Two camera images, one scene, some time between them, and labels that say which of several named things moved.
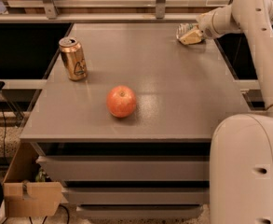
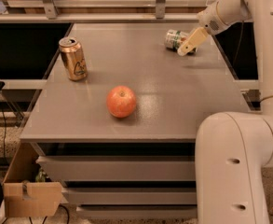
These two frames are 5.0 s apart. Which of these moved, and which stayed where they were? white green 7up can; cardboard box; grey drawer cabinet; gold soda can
Moved: white green 7up can
Stayed: gold soda can; cardboard box; grey drawer cabinet
